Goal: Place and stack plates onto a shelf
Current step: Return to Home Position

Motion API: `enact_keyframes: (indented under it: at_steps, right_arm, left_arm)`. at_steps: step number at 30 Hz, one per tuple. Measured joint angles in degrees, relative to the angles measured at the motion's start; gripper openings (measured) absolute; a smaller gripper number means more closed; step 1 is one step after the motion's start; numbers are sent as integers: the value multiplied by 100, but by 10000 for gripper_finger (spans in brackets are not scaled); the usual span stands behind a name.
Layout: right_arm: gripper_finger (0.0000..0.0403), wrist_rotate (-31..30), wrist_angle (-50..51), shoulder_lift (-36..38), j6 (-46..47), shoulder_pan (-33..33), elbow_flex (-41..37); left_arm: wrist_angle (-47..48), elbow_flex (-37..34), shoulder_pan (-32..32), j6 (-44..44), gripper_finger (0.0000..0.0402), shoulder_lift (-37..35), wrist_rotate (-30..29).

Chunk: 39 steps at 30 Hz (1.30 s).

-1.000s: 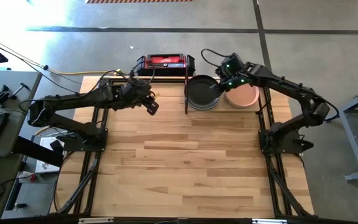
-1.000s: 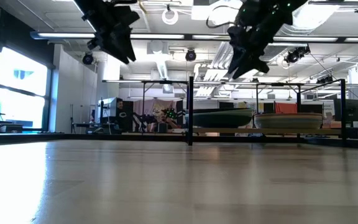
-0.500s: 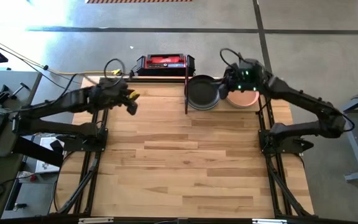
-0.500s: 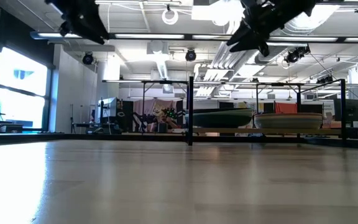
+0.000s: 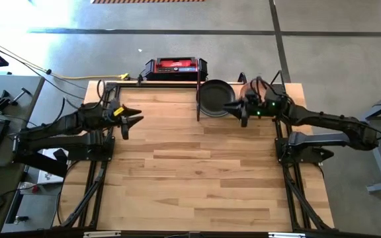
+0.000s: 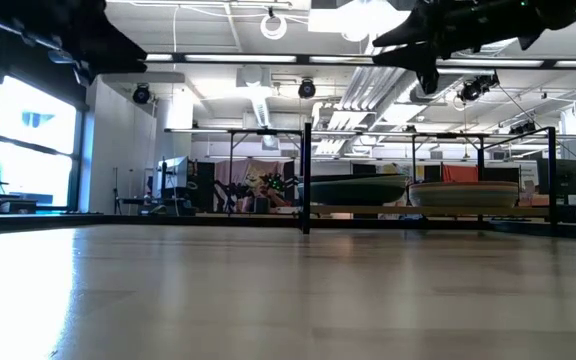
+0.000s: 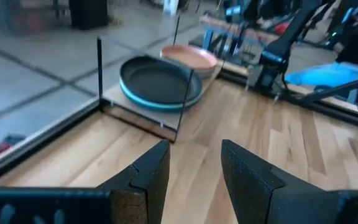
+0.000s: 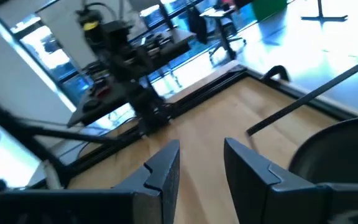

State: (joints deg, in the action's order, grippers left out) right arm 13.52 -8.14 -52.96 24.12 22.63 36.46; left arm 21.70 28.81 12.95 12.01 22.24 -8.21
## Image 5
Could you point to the black clamp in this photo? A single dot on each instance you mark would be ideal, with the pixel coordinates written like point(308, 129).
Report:
point(2, 100)

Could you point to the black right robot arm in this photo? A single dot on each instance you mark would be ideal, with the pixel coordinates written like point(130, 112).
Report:
point(326, 122)

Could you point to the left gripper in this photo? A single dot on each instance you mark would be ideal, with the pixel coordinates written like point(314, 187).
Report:
point(116, 119)

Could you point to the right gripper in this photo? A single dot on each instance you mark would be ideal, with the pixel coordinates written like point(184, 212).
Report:
point(255, 107)

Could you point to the large dark foreground bowl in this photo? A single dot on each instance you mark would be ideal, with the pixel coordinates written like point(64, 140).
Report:
point(214, 96)

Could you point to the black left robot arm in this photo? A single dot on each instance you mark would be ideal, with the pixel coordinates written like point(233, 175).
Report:
point(65, 127)

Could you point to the grey desk leg frame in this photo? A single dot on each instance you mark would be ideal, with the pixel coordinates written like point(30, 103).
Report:
point(380, 165)

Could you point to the black metal rig frame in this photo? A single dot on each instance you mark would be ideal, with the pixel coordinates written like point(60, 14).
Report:
point(93, 198)

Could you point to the red and black radio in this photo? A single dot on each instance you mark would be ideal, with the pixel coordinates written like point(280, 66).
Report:
point(176, 68)

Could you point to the silver metal bracket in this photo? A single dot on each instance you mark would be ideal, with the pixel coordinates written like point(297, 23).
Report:
point(102, 234)
point(287, 235)

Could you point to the white paper sheet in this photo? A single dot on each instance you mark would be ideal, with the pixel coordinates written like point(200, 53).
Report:
point(50, 176)

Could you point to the yellow tape tag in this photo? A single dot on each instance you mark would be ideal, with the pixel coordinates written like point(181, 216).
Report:
point(118, 111)

